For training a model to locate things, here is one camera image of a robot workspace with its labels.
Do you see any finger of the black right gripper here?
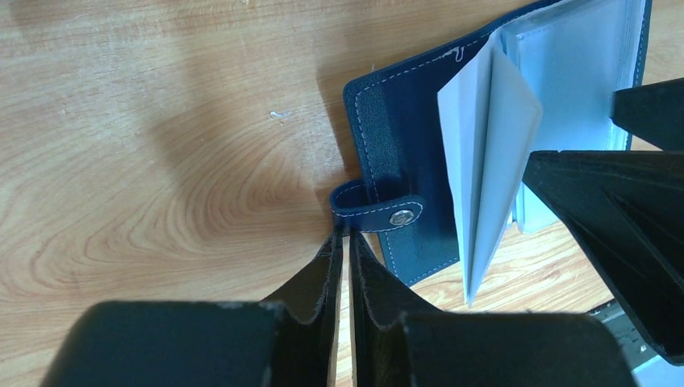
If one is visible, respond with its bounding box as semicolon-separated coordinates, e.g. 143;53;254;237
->
523;151;683;366
611;78;683;152

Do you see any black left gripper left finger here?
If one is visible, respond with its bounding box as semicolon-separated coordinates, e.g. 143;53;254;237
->
43;231;343;386

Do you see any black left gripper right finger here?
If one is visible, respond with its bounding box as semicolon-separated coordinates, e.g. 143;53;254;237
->
349;232;635;386

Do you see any blue leather card holder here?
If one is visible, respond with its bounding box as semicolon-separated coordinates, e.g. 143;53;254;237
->
330;1;652;302

